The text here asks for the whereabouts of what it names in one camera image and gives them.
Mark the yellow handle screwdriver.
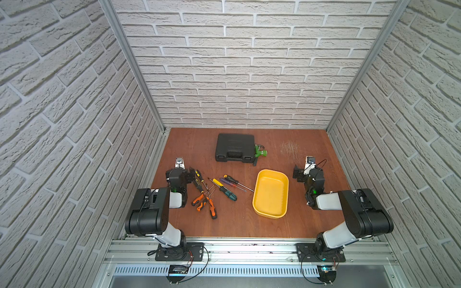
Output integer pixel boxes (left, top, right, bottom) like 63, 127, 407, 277
212, 178, 227, 190

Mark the orange screwdriver long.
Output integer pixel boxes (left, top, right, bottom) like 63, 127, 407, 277
206, 194, 217, 220

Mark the black yellow cap screwdriver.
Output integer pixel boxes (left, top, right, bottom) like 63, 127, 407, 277
224, 175, 254, 192

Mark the green black screwdriver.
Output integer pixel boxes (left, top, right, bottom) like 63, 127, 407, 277
209, 178, 237, 202

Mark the blue clear handle screwdriver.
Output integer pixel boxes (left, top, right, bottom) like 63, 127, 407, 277
220, 178, 247, 192

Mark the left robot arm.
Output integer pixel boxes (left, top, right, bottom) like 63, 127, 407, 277
124, 168, 194, 254

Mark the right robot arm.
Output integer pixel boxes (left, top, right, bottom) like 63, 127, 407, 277
293, 164, 394, 262

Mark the black yellow dotted screwdriver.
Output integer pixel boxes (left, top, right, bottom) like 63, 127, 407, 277
189, 168, 207, 192

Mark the black yellow slim screwdriver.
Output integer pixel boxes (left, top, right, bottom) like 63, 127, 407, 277
194, 169, 210, 192

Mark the orange black screwdriver upper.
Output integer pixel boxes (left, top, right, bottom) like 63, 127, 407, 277
192, 188, 215, 206

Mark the orange black screwdriver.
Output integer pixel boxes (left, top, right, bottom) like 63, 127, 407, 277
196, 194, 210, 212
192, 188, 215, 206

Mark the orange black screwdriver lower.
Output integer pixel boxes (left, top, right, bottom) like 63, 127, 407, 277
196, 194, 210, 212

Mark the yellow storage box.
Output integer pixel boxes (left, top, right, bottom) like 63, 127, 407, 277
252, 169, 289, 219

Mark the black plastic tool case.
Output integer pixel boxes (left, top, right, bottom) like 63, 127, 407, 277
215, 133, 255, 163

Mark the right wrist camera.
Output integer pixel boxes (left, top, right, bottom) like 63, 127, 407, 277
304, 156, 316, 170

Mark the green hose nozzle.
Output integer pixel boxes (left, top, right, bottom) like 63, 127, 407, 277
255, 144, 268, 158

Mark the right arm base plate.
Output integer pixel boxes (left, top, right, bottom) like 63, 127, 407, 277
295, 243, 346, 263

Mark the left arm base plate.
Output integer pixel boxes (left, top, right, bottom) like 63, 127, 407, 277
155, 242, 205, 262

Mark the aluminium front rail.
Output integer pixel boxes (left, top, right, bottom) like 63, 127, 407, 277
103, 237, 398, 265

